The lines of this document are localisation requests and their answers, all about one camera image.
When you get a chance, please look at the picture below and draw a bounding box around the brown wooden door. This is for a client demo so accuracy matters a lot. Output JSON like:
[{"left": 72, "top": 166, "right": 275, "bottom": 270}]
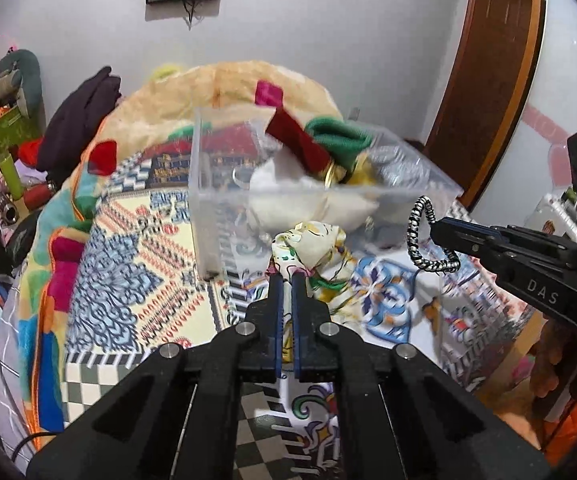
[{"left": 425, "top": 0, "right": 545, "bottom": 209}]

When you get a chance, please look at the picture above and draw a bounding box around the dark purple jacket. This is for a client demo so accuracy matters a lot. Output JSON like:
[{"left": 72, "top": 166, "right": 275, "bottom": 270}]
[{"left": 36, "top": 66, "right": 121, "bottom": 190}]

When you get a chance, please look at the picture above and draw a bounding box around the red velvet pouch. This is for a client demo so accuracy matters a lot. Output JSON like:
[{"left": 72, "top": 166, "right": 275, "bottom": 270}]
[{"left": 266, "top": 107, "right": 333, "bottom": 179}]

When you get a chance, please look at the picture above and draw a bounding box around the frosted wardrobe sliding door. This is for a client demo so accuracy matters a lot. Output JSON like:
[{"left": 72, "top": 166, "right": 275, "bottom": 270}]
[{"left": 471, "top": 0, "right": 577, "bottom": 226}]

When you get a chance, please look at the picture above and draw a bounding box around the person's right hand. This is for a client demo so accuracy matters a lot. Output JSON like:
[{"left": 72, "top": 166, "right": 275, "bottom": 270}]
[{"left": 529, "top": 318, "right": 577, "bottom": 398}]

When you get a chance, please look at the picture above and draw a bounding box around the green knitted cloth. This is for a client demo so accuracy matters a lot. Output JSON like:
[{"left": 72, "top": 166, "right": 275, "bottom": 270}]
[{"left": 305, "top": 116, "right": 373, "bottom": 171}]

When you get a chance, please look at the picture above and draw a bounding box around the black white braided cord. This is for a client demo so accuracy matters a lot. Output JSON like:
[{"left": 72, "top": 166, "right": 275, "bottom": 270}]
[{"left": 406, "top": 194, "right": 462, "bottom": 274}]

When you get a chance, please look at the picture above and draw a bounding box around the patterned patchwork bed cover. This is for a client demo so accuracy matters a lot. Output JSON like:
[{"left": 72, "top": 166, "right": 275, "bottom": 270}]
[{"left": 47, "top": 129, "right": 535, "bottom": 480}]

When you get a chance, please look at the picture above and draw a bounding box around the clear plastic storage box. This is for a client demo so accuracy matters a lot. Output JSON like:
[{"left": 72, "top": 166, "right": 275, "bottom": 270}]
[{"left": 189, "top": 105, "right": 463, "bottom": 278}]

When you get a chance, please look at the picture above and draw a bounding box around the yellow green sponge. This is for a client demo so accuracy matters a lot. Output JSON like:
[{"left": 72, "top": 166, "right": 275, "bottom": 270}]
[{"left": 346, "top": 152, "right": 376, "bottom": 186}]

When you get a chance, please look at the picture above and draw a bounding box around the yellow foam tube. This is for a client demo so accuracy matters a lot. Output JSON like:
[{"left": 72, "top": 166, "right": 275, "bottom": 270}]
[{"left": 150, "top": 63, "right": 185, "bottom": 81}]

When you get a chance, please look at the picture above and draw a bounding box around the white drawstring pouch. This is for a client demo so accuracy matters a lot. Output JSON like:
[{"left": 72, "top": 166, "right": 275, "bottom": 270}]
[{"left": 247, "top": 151, "right": 378, "bottom": 234}]

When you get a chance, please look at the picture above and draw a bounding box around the beige fleece blanket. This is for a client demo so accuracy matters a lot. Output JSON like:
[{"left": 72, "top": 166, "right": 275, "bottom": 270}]
[{"left": 15, "top": 61, "right": 338, "bottom": 436}]

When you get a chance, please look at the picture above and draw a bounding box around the floral silk scarf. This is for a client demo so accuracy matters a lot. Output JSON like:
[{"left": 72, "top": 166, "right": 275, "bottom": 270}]
[{"left": 266, "top": 220, "right": 359, "bottom": 323}]

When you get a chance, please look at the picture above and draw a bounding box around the green storage box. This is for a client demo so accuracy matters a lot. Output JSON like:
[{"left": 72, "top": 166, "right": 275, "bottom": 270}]
[{"left": 0, "top": 106, "right": 42, "bottom": 161}]

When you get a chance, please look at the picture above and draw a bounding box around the green thermos bottle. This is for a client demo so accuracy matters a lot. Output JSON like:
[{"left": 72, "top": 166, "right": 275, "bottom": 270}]
[{"left": 0, "top": 154, "right": 24, "bottom": 200}]

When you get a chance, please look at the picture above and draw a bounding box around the grey green plush toy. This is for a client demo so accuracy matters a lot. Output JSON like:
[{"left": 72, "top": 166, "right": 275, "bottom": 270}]
[{"left": 0, "top": 49, "right": 42, "bottom": 126}]

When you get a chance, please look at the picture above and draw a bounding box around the red heart cushion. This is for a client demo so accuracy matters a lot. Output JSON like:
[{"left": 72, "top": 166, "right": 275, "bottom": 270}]
[{"left": 17, "top": 138, "right": 42, "bottom": 168}]

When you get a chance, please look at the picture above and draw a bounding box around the red cylindrical can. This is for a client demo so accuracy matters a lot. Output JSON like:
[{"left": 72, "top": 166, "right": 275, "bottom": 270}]
[{"left": 23, "top": 182, "right": 56, "bottom": 211}]

